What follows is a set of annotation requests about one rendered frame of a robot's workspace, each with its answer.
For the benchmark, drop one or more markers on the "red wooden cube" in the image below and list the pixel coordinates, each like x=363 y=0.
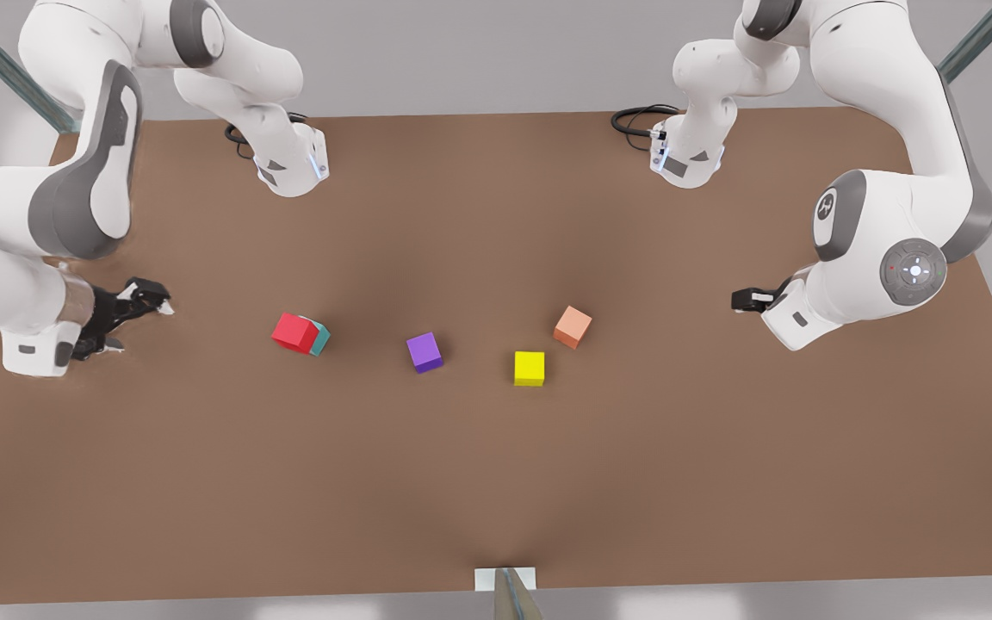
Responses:
x=294 y=332

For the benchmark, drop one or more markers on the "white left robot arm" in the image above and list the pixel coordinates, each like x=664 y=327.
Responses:
x=883 y=172

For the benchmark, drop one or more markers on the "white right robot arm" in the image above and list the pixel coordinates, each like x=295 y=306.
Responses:
x=91 y=172

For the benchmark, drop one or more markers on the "teal wooden cube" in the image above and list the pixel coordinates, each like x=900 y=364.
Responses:
x=321 y=337

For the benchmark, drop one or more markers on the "orange wooden cube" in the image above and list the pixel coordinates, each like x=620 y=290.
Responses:
x=573 y=326

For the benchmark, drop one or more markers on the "yellow wooden cube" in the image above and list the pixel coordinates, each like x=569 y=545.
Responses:
x=529 y=368

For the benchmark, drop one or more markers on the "purple wooden cube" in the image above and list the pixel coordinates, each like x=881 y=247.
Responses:
x=424 y=352

